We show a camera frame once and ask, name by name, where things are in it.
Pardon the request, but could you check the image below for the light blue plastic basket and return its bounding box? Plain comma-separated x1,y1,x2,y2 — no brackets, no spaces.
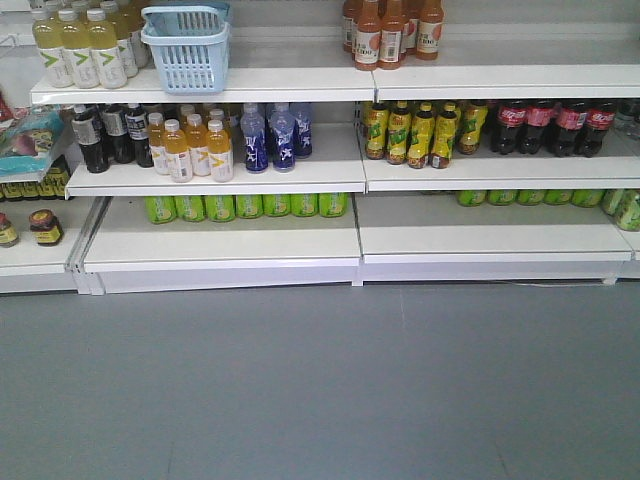
141,1,232,95

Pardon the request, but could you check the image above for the blue sports drink bottle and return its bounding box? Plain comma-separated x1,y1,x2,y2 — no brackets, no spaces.
289,102,313,158
269,102,296,172
241,103,268,173

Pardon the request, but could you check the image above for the yellow lemon tea bottle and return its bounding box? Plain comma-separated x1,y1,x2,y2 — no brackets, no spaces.
386,100,412,165
430,101,457,169
457,100,488,155
407,101,435,169
365,102,389,160

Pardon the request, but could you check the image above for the yellow orange juice bottle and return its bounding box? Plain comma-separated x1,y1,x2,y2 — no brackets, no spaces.
206,120,233,182
148,112,169,175
186,113,210,176
163,119,193,183

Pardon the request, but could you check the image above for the white metal shelving unit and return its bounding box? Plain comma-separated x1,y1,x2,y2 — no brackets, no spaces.
1,1,639,295

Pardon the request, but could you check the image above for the orange C100 juice bottle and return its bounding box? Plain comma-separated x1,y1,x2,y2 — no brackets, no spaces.
416,0,445,60
378,0,405,70
354,0,381,71

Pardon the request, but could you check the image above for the dark tea bottle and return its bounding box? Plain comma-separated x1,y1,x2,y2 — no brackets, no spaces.
102,104,134,164
125,103,154,168
71,104,109,174

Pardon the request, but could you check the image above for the plastic cola bottle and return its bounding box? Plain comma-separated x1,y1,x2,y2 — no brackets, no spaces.
490,99,528,155
548,99,588,157
517,99,555,155
574,99,616,158

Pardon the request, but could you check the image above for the brown sauce jar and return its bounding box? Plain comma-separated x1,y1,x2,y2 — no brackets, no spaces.
28,209,64,247
0,212,19,248

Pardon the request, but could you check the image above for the pale green tea bottle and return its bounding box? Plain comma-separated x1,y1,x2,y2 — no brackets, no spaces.
58,9,100,89
31,9,74,88
87,9,127,89

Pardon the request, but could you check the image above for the teal snack package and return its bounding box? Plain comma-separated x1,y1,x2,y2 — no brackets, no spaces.
1,108,64,177

